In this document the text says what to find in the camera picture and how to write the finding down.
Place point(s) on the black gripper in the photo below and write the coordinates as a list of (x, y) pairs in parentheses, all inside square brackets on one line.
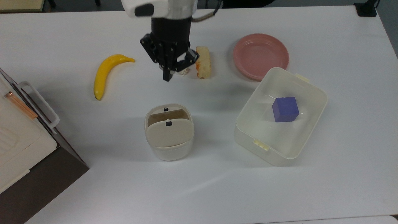
[(171, 31)]

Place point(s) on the beige push-lid trash can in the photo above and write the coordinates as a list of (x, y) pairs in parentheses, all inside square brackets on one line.
[(169, 132)]

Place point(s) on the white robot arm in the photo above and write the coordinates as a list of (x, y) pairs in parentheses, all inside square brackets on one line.
[(158, 7)]

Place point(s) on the toy cake slice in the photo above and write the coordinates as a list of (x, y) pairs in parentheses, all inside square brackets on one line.
[(203, 62)]

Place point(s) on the yellow toy banana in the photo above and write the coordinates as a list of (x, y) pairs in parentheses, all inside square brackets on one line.
[(104, 73)]

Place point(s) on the pink plastic plate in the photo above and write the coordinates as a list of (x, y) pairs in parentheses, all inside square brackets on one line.
[(260, 56)]

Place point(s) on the white translucent storage box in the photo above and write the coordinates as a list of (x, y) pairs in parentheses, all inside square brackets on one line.
[(279, 118)]

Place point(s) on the purple cube block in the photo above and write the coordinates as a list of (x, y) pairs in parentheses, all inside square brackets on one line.
[(285, 109)]

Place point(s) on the wooden side table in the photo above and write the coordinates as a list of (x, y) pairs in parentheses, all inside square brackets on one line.
[(20, 5)]

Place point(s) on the cream drawer cabinet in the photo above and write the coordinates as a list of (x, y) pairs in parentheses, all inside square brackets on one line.
[(18, 143)]

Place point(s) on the white and brown appliance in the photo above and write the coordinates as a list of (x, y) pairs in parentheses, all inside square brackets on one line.
[(40, 183)]

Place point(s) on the black table clamp base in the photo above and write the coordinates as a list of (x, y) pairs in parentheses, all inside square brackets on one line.
[(366, 7)]

